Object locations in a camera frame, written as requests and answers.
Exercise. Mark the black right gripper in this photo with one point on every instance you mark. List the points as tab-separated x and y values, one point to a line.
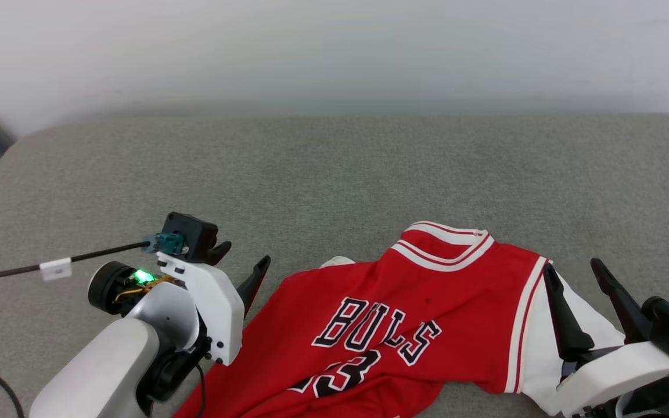
579	357

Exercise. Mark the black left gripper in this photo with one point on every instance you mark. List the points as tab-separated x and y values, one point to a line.
105	287

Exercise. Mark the red Bulls basketball jersey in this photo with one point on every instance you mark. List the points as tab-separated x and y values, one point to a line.
462	325

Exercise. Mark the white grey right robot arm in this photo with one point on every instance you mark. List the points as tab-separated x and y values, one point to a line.
659	403

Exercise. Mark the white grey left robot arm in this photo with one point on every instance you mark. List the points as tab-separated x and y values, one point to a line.
96	371

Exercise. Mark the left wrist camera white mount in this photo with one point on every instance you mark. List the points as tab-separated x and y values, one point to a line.
218	307

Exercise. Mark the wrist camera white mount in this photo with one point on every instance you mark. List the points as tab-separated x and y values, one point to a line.
607	371
218	307

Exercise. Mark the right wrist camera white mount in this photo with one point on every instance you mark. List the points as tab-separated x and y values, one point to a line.
607	371

